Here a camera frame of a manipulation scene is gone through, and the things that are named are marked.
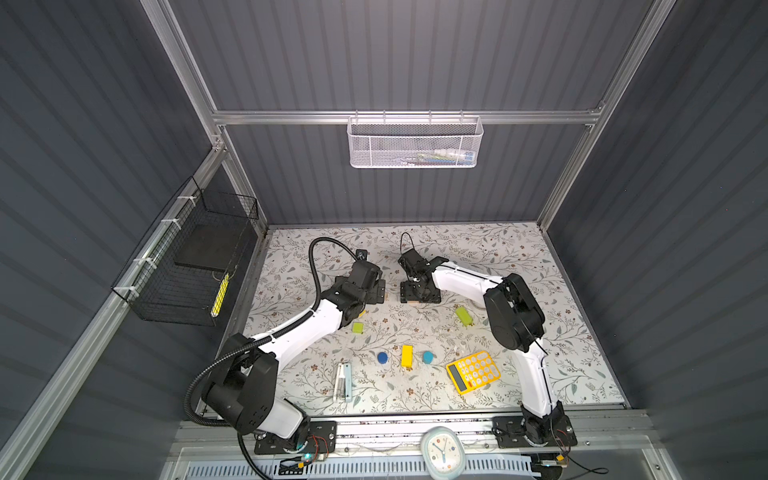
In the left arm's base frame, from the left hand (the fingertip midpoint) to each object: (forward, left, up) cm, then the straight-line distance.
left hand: (364, 282), depth 88 cm
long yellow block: (-18, -12, -13) cm, 25 cm away
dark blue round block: (-18, -4, -13) cm, 23 cm away
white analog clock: (-42, -18, -10) cm, 47 cm away
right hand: (+1, -17, -13) cm, 21 cm away
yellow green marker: (-14, +33, +14) cm, 38 cm away
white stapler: (-26, +6, -10) cm, 28 cm away
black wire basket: (-5, +44, +14) cm, 47 cm away
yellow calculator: (-24, -30, -12) cm, 40 cm away
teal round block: (-19, -17, -13) cm, 29 cm away
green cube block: (-8, +3, -13) cm, 16 cm away
